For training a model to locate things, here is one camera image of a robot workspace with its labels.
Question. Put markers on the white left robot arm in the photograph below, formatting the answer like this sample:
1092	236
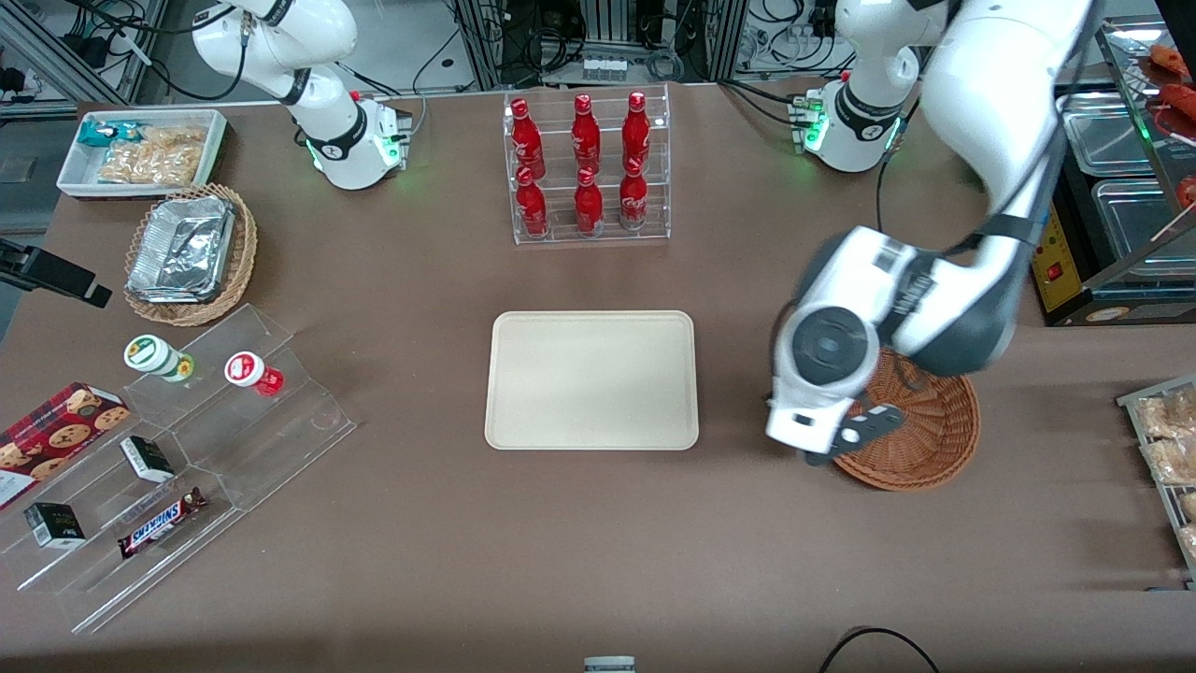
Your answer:
990	75

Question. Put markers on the brown wicker basket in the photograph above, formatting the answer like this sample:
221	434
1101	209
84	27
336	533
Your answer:
934	439

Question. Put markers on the beige plastic tray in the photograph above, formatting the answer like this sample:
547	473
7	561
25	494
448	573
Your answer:
589	379

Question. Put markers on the light wicker basket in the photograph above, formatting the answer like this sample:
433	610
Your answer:
243	252

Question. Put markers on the wrapped pastry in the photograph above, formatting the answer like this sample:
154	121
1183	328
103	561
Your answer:
1189	506
1168	413
1189	542
1173	461

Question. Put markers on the red cola bottle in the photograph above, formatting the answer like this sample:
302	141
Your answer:
636	131
532	206
589	206
633	201
527	140
586	136

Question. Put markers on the hot food display case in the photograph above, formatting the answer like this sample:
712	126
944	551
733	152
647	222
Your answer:
1121	224

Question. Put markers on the grey device edge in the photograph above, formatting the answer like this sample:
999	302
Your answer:
609	665

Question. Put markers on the clear acrylic bottle rack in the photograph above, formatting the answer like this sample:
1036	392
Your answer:
561	234

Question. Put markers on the clear acrylic stepped shelf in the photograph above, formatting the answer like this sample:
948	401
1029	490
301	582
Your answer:
280	421

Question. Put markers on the red lid yogurt cup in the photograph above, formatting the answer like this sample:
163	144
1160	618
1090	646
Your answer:
250	371

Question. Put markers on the aluminium foil containers stack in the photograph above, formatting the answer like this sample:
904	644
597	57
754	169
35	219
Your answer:
182	248

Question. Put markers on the snickers chocolate bar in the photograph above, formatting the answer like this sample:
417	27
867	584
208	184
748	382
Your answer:
161	523

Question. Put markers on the green lid yogurt cup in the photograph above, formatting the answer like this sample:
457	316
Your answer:
154	357

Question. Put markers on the small black box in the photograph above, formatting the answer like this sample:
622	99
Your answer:
54	525
147	459

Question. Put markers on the clear bag of crackers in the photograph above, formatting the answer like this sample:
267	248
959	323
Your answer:
154	157

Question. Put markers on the red plaid cookie box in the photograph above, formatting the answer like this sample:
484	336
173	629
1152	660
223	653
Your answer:
56	439

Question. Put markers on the teal snack packet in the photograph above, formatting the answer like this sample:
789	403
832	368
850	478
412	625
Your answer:
103	133

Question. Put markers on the white rectangular snack bin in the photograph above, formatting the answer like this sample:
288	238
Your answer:
79	173

